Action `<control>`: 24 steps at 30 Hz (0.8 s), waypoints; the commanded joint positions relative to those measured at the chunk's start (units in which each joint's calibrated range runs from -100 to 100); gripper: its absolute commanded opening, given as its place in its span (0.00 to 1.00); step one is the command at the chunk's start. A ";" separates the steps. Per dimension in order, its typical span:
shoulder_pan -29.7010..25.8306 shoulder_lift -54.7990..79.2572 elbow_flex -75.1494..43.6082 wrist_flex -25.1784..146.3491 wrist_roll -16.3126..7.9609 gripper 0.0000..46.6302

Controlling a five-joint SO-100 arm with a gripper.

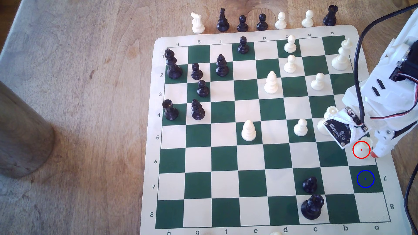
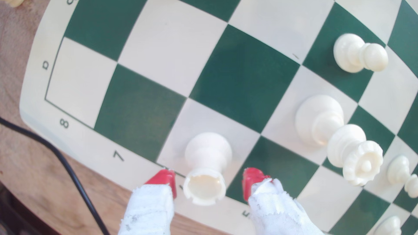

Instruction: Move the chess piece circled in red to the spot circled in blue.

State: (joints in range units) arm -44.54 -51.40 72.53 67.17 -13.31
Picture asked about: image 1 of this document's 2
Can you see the black pawn chess piece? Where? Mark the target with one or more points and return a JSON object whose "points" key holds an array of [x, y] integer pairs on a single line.
{"points": [[242, 25], [196, 73], [262, 23], [309, 185], [202, 89], [243, 46]]}

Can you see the white king chess piece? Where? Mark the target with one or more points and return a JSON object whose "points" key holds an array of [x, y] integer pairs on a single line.
{"points": [[341, 58]]}

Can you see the green and white chess mat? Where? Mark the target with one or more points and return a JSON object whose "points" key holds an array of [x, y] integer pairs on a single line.
{"points": [[225, 163]]}

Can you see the black knight chess piece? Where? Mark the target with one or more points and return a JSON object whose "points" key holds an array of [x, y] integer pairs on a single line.
{"points": [[223, 22]]}

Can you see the white knight chess piece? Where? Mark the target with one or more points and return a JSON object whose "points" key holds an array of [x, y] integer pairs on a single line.
{"points": [[197, 24]]}

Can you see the white pawn chess piece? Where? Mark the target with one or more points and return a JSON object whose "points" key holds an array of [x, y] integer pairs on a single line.
{"points": [[307, 20], [290, 45], [280, 22], [300, 129], [290, 65], [248, 132], [317, 83]]}

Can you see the black king chess piece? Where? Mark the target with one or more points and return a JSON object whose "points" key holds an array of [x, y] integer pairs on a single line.
{"points": [[173, 68]]}

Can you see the round wooden post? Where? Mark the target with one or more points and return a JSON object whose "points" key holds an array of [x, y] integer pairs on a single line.
{"points": [[19, 137]]}

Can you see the black bishop chess piece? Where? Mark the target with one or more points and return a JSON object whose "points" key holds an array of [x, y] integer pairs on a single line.
{"points": [[198, 111], [222, 67]]}

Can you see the white bishop chess piece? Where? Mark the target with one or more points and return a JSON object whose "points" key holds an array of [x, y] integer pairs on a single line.
{"points": [[271, 85]]}

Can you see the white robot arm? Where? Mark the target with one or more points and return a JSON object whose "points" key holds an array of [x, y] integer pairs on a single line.
{"points": [[396, 49]]}

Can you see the white rook chess piece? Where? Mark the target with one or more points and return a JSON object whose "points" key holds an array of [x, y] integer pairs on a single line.
{"points": [[361, 147]]}

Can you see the white queen chess piece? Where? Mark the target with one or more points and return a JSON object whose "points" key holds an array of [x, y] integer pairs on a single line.
{"points": [[322, 126]]}

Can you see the black camera circuit board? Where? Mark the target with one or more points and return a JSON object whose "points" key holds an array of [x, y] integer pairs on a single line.
{"points": [[339, 132]]}

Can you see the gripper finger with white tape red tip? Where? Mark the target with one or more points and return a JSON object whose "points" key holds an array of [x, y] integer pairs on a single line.
{"points": [[387, 142], [356, 133]]}

